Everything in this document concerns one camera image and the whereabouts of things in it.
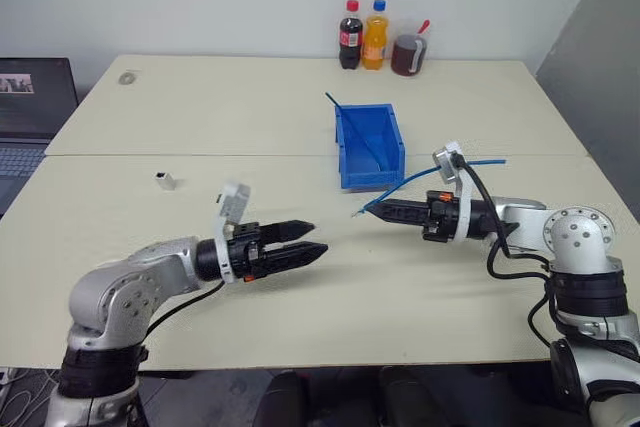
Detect orange soda bottle blue cap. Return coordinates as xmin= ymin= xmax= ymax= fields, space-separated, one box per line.
xmin=361 ymin=0 xmax=391 ymax=71

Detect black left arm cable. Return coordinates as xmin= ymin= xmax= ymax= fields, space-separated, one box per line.
xmin=146 ymin=278 xmax=226 ymax=339

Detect blue plastic bin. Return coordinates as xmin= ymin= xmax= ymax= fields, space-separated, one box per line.
xmin=332 ymin=103 xmax=407 ymax=192

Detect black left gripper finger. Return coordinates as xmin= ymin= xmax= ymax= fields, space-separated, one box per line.
xmin=259 ymin=219 xmax=316 ymax=247
xmin=260 ymin=241 xmax=330 ymax=276

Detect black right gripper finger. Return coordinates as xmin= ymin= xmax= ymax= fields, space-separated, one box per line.
xmin=374 ymin=212 xmax=430 ymax=228
xmin=372 ymin=199 xmax=430 ymax=216

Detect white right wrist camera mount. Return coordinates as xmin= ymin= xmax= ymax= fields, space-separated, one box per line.
xmin=431 ymin=141 xmax=474 ymax=242

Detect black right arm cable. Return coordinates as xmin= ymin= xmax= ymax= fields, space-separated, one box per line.
xmin=453 ymin=154 xmax=559 ymax=351

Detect black laptop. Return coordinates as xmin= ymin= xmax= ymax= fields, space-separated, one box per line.
xmin=0 ymin=57 xmax=80 ymax=218

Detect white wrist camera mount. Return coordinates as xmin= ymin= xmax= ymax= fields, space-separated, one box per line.
xmin=431 ymin=141 xmax=474 ymax=242
xmin=214 ymin=180 xmax=253 ymax=284

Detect cola bottle red cap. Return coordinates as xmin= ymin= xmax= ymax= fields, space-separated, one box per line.
xmin=338 ymin=0 xmax=365 ymax=71

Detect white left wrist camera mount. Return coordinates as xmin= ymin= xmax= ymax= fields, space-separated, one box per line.
xmin=214 ymin=180 xmax=253 ymax=284

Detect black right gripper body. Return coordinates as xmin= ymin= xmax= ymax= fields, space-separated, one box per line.
xmin=422 ymin=190 xmax=459 ymax=244

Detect long blue cable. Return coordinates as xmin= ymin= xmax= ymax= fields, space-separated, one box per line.
xmin=349 ymin=157 xmax=507 ymax=221

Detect clear jar brown liquid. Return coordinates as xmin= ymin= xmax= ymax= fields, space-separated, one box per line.
xmin=390 ymin=21 xmax=429 ymax=78

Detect white floor cables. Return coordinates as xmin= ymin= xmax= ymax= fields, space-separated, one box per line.
xmin=0 ymin=366 xmax=62 ymax=427

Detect straight blue cable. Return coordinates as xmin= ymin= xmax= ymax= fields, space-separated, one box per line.
xmin=324 ymin=92 xmax=384 ymax=171

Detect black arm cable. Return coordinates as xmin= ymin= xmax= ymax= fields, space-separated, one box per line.
xmin=146 ymin=278 xmax=226 ymax=339
xmin=453 ymin=154 xmax=559 ymax=351

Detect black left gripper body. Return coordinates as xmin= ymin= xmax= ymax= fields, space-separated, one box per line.
xmin=227 ymin=222 xmax=267 ymax=283

